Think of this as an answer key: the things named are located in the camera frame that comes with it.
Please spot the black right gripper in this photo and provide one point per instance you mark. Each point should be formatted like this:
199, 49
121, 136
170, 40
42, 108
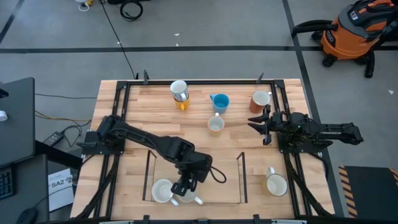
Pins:
276, 126

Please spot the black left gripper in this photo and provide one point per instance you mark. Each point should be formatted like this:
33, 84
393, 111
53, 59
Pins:
196, 166

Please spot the light green mug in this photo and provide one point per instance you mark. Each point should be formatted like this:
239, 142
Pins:
188, 198

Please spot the teal grey mug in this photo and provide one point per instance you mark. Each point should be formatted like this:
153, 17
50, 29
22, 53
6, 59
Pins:
160, 191

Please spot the red mug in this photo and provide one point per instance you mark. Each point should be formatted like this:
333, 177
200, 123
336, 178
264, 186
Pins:
260, 98

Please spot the yellow patterned mug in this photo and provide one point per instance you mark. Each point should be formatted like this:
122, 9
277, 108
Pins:
215, 124

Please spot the cream mug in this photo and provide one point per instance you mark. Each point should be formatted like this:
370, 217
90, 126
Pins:
276, 185

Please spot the blue crackle patterned mug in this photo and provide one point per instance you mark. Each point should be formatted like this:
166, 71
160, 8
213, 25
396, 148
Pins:
178, 87

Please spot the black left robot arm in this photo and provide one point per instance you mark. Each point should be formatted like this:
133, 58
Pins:
140, 137

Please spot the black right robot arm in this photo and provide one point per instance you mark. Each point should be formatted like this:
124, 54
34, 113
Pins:
335, 132

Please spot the wooden shelf riser black legs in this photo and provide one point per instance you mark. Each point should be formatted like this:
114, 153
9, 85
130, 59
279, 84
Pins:
224, 183

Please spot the black table clamp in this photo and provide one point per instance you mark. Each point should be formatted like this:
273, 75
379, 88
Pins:
260, 78
145, 77
256, 219
145, 219

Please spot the orange yellow mug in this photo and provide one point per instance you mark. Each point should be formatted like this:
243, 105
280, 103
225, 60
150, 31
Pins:
182, 106

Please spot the orange shop vacuum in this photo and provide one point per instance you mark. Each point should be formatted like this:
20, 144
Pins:
348, 40

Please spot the white printed paper sheet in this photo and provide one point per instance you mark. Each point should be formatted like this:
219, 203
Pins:
60, 193

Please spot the black hazard-striped mat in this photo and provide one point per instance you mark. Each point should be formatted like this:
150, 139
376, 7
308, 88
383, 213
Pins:
370, 189

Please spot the black power adapter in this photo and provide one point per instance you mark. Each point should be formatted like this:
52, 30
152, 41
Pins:
53, 138

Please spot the grey lower desk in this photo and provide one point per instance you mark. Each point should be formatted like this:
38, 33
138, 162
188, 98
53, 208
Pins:
31, 193

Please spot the black computer mouse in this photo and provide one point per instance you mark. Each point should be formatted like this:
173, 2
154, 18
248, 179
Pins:
28, 216

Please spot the black keyboard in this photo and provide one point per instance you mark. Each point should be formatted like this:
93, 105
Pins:
6, 183

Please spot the small white object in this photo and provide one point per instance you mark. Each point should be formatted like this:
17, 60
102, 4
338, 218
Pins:
3, 116

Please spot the white round floor item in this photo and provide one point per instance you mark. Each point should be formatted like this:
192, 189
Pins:
82, 6

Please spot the black metal table frame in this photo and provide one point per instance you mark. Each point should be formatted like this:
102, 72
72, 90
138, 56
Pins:
217, 82

